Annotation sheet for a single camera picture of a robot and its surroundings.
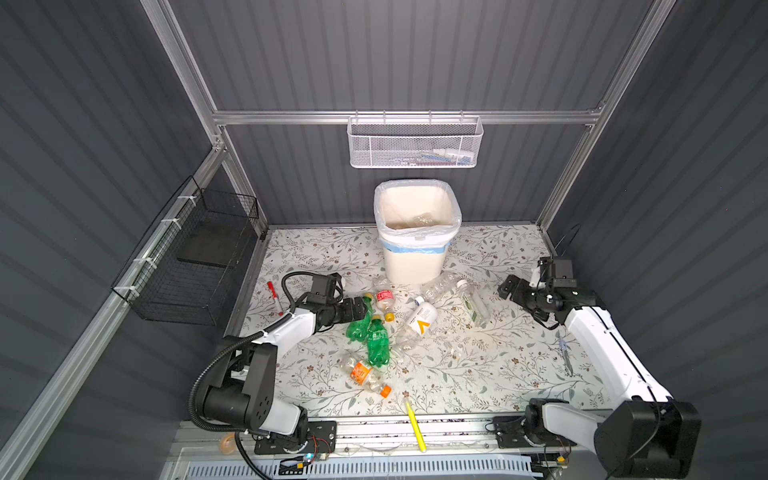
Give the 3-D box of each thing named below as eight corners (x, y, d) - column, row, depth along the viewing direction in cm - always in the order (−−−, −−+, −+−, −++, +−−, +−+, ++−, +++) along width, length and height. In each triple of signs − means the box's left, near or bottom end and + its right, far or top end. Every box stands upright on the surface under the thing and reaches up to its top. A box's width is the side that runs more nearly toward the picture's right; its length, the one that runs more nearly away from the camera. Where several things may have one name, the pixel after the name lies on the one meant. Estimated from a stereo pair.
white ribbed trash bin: (376, 296, 102) (372, 237, 79) (378, 241, 118) (375, 179, 95) (449, 296, 102) (466, 237, 79) (441, 241, 118) (453, 179, 95)
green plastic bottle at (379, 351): (367, 367, 86) (367, 363, 83) (370, 319, 95) (369, 314, 93) (390, 367, 86) (390, 363, 83) (390, 319, 95) (390, 314, 93)
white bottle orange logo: (400, 327, 94) (400, 318, 89) (419, 302, 100) (420, 292, 95) (421, 341, 91) (422, 332, 86) (439, 314, 97) (441, 305, 92)
